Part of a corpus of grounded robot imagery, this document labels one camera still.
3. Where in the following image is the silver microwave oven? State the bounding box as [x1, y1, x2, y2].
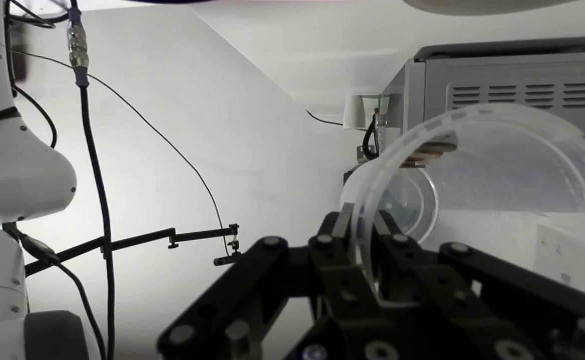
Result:
[380, 34, 585, 136]

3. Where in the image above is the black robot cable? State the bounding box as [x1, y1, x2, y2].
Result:
[5, 0, 118, 360]

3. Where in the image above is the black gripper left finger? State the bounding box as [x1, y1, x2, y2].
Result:
[154, 211, 390, 360]

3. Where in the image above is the thin black cable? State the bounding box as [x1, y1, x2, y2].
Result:
[10, 46, 230, 258]

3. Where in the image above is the black camera stand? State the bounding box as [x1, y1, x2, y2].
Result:
[23, 223, 244, 278]

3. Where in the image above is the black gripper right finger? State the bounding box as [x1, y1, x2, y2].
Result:
[372, 228, 585, 360]

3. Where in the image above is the colourless plastic cup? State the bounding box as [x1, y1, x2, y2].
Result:
[340, 100, 585, 307]

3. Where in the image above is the black microwave cable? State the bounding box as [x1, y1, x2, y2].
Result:
[361, 109, 384, 162]

